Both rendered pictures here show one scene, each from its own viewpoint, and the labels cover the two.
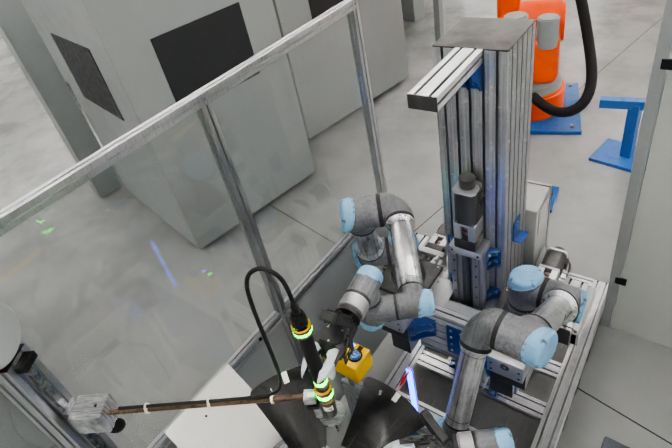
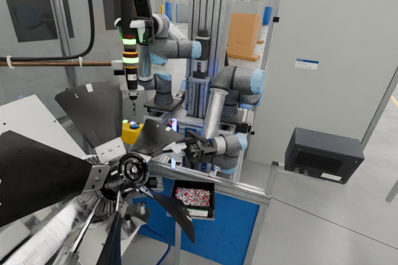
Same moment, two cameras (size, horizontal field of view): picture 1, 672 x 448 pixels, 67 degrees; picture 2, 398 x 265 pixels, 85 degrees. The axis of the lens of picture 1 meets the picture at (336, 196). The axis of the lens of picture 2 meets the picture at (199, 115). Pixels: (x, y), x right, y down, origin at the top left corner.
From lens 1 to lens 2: 0.99 m
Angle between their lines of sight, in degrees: 26
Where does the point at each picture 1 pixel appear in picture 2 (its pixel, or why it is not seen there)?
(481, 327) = (225, 71)
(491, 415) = not seen: hidden behind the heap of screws
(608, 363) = (248, 173)
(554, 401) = not seen: hidden behind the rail
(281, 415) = (83, 115)
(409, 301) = (186, 42)
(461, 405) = (211, 126)
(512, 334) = (244, 71)
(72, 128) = not seen: outside the picture
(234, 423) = (34, 136)
